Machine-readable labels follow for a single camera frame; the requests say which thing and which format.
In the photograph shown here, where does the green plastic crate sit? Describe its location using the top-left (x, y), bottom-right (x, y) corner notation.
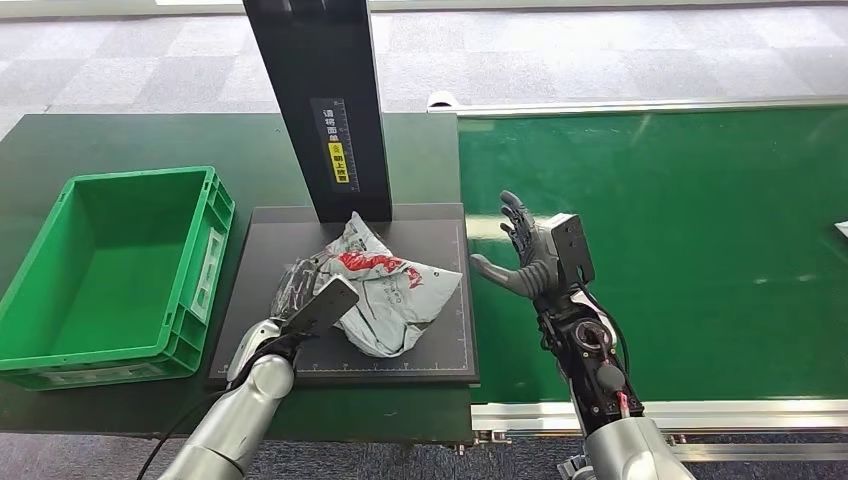
top-left (0, 165), bottom-right (236, 391)

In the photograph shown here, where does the black yellow column label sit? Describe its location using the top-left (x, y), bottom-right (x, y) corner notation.
top-left (309, 97), bottom-right (362, 194)

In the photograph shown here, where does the black scanner column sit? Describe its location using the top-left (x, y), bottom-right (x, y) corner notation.
top-left (241, 0), bottom-right (393, 225)

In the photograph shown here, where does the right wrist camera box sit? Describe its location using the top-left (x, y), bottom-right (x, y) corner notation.
top-left (548, 213), bottom-right (596, 287)

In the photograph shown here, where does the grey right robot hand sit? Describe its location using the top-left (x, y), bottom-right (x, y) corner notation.
top-left (468, 190), bottom-right (561, 301)

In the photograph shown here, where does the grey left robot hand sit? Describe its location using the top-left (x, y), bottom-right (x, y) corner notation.
top-left (270, 254), bottom-right (327, 327)

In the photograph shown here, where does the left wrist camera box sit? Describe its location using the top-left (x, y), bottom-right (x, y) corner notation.
top-left (283, 275), bottom-right (360, 338)

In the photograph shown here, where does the wide aluminium conveyor rail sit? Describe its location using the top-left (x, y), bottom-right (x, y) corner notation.
top-left (471, 397), bottom-right (848, 439)

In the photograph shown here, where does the grey plastic mailer package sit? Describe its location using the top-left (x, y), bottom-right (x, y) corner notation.
top-left (311, 211), bottom-right (464, 359)

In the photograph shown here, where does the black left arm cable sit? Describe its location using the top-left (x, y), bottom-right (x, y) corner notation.
top-left (135, 334), bottom-right (299, 480)

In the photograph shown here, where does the green conveyor belt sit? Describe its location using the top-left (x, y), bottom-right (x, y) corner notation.
top-left (457, 105), bottom-right (848, 405)

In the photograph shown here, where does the thin aluminium conveyor rail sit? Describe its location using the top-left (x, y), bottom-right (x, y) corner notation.
top-left (427, 95), bottom-right (848, 117)

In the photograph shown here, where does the black scanner base platform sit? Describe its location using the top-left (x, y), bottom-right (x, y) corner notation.
top-left (208, 203), bottom-right (480, 389)

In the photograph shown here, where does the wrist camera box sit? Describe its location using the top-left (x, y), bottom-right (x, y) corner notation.
top-left (283, 275), bottom-right (360, 338)
top-left (548, 213), bottom-right (596, 287)

